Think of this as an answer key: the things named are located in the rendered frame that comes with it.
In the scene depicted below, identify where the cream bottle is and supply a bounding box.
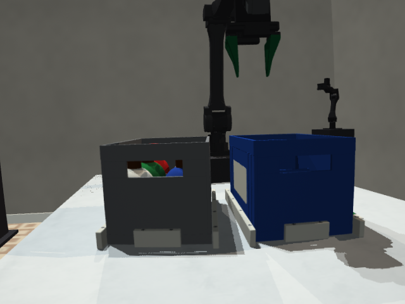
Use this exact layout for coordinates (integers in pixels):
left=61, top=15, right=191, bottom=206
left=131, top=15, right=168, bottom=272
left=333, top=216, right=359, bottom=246
left=127, top=161, right=152, bottom=177

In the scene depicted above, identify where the green bottle with pale green label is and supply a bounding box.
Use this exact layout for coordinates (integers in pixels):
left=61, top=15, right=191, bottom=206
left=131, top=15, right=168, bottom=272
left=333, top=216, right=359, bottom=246
left=142, top=161, right=166, bottom=177

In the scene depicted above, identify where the blue bottle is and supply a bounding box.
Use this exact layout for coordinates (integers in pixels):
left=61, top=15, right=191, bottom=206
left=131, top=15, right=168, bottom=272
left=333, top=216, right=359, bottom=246
left=166, top=160, right=183, bottom=177

